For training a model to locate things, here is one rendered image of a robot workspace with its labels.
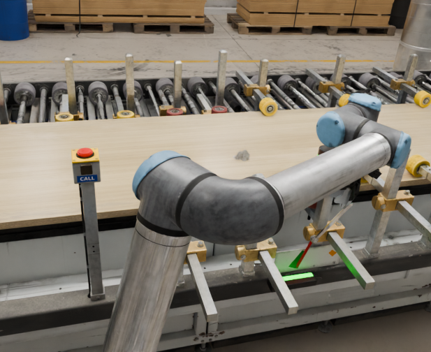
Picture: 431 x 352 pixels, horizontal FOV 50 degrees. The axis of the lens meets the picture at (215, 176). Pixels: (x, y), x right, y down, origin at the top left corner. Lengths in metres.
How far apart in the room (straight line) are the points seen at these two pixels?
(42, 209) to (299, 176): 1.00
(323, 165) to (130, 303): 0.46
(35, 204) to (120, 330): 0.80
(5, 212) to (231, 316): 1.09
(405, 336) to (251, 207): 1.96
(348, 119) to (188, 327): 1.28
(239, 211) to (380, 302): 1.82
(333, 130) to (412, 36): 4.23
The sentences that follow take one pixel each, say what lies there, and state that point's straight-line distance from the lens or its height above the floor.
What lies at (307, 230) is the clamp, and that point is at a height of 0.86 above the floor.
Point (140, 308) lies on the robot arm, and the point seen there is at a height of 1.15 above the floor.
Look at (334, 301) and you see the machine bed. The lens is 2.39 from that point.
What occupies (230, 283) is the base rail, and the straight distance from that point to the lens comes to 1.63.
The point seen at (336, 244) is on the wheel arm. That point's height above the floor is 0.86.
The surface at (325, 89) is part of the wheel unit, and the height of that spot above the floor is 0.94.
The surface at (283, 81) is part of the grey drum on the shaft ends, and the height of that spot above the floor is 0.84.
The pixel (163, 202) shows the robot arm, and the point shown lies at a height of 1.37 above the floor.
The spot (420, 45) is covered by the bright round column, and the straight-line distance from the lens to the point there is 5.40.
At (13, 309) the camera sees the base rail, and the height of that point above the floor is 0.70.
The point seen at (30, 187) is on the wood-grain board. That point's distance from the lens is 1.78.
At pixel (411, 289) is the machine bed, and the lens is 2.64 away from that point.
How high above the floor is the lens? 1.84
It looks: 31 degrees down
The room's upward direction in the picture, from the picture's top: 4 degrees clockwise
